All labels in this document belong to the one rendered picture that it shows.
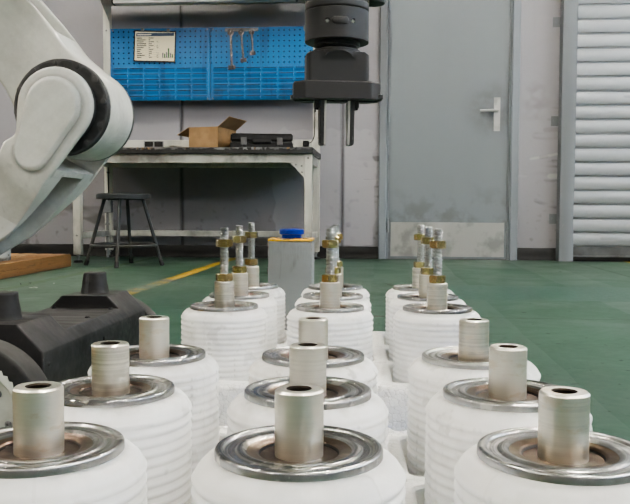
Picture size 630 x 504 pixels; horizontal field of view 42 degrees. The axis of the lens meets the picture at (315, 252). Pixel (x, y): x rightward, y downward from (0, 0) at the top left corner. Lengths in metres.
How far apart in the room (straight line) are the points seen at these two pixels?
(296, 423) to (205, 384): 0.24
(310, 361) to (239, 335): 0.40
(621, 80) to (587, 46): 0.34
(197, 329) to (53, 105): 0.48
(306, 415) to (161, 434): 0.14
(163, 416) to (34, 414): 0.11
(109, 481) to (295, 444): 0.08
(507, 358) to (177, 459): 0.20
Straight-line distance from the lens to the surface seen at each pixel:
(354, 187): 6.01
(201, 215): 6.15
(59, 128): 1.23
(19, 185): 1.27
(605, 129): 6.17
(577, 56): 6.19
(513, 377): 0.49
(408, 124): 6.03
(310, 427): 0.36
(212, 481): 0.36
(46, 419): 0.39
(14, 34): 1.33
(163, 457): 0.48
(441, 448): 0.48
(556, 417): 0.38
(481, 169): 6.05
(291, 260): 1.28
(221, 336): 0.87
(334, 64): 1.13
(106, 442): 0.40
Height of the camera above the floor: 0.36
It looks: 3 degrees down
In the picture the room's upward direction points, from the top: straight up
